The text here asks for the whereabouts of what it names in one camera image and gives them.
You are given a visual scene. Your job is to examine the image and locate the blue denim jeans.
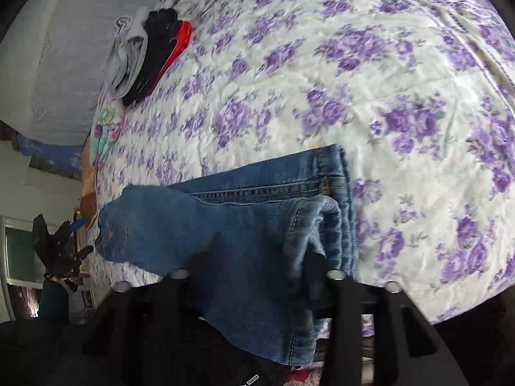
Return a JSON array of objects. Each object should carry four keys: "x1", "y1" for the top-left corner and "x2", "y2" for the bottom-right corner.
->
[{"x1": 96, "y1": 145, "x2": 357, "y2": 366}]

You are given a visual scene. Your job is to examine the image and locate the teal left sleeve forearm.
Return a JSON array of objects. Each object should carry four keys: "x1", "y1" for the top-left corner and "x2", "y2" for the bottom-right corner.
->
[{"x1": 38, "y1": 280, "x2": 69, "y2": 325}]

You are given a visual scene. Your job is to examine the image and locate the blue patterned pillow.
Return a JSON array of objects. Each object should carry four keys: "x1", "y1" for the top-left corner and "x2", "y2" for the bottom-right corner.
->
[{"x1": 17, "y1": 133, "x2": 82, "y2": 171}]

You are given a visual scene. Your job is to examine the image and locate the folded floral turquoise blanket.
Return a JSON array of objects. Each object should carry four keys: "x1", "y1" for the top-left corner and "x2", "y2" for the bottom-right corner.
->
[{"x1": 89, "y1": 84, "x2": 126, "y2": 166}]

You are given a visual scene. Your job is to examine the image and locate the lavender embroidered pillow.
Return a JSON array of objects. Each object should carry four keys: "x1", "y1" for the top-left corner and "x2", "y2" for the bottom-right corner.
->
[{"x1": 1, "y1": 0, "x2": 158, "y2": 145}]

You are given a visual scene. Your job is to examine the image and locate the folded grey sweatpants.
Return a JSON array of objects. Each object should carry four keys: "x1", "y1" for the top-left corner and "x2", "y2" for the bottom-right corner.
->
[{"x1": 106, "y1": 7, "x2": 149, "y2": 98}]

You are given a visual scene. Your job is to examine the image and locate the folded black pants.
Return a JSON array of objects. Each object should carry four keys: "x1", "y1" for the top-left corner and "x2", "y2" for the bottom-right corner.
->
[{"x1": 122, "y1": 8, "x2": 182, "y2": 106}]

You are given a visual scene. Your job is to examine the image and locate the folded red garment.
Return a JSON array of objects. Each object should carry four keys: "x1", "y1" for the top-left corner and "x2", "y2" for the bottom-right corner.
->
[{"x1": 149, "y1": 21, "x2": 193, "y2": 92}]

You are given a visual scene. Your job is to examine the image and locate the purple floral bedspread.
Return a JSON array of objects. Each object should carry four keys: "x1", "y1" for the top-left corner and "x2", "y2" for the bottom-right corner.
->
[{"x1": 97, "y1": 0, "x2": 514, "y2": 322}]

